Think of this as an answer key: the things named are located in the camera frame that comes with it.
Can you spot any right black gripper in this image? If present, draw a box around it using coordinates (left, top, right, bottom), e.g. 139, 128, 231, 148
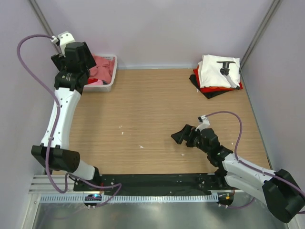
171, 124, 211, 155

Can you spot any pink t shirt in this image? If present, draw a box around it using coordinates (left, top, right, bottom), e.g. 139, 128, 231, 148
89, 55, 114, 84

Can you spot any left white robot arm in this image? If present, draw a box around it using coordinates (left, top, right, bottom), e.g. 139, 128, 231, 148
31, 42, 101, 191

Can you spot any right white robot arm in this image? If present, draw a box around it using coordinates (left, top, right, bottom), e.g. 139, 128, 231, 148
171, 125, 305, 223

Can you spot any red crumpled t shirt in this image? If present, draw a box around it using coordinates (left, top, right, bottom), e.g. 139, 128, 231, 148
87, 78, 98, 84

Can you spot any white plastic basket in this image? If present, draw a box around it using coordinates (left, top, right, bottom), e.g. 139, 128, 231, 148
84, 54, 118, 92

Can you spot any light pink garment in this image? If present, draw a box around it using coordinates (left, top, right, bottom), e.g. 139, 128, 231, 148
93, 80, 103, 85

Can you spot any black folded t shirt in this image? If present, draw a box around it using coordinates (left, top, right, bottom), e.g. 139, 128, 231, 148
189, 74, 229, 99

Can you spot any red folded t shirt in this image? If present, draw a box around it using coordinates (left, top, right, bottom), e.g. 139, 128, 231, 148
193, 69, 234, 93

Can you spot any white folded printed t shirt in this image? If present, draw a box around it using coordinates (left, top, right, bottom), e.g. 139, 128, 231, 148
198, 55, 241, 89

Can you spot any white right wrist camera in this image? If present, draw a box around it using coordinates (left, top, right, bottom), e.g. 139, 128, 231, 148
196, 115, 210, 131

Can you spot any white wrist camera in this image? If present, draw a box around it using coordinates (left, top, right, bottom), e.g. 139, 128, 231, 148
196, 115, 210, 131
50, 31, 75, 56

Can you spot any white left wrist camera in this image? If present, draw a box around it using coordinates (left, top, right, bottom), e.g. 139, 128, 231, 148
50, 31, 75, 56

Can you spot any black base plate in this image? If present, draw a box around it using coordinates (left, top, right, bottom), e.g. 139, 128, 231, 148
73, 173, 235, 197

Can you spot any grey cable duct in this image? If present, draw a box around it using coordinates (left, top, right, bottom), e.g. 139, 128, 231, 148
40, 193, 218, 204

